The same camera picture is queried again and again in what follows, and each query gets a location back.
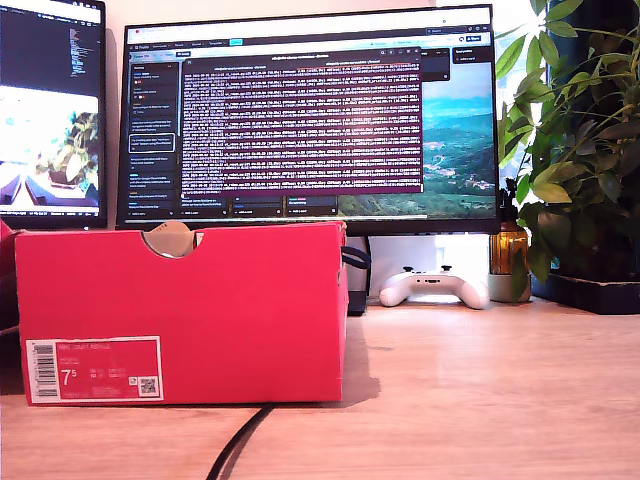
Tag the red Nike shoebox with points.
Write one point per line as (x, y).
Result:
(200, 310)

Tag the grey monitor stand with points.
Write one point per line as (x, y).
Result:
(357, 300)

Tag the white game controller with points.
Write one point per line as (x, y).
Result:
(400, 292)

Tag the wide black computer monitor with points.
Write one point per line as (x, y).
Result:
(300, 125)

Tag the amber glass pump bottle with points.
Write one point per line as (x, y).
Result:
(507, 245)

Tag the green leafy houseplant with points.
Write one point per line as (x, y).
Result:
(575, 150)

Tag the black planter tray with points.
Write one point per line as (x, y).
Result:
(590, 295)

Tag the black monitor with code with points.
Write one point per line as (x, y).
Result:
(50, 50)

